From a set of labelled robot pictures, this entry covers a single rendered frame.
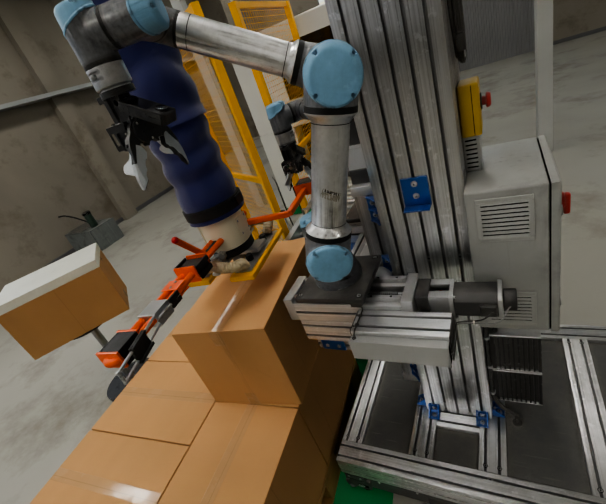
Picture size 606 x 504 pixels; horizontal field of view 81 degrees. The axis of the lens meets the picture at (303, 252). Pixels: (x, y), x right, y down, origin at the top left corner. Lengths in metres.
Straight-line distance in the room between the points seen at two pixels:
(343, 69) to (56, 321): 2.32
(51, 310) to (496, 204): 2.41
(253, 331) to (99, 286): 1.52
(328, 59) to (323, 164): 0.20
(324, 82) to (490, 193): 0.50
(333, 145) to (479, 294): 0.55
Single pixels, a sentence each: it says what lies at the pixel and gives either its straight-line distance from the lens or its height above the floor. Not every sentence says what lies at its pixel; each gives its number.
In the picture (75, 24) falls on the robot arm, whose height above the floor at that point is 1.83.
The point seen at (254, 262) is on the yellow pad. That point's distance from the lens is 1.32.
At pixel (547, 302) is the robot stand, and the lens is 1.21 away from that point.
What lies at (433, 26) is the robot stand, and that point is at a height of 1.62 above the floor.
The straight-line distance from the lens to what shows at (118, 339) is 1.04.
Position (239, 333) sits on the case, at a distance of 1.28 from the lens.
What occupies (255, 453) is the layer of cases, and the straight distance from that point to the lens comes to 1.45.
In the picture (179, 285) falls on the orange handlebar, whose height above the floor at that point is 1.20.
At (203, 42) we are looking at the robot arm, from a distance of 0.93.
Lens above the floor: 1.66
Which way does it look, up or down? 27 degrees down
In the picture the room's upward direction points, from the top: 21 degrees counter-clockwise
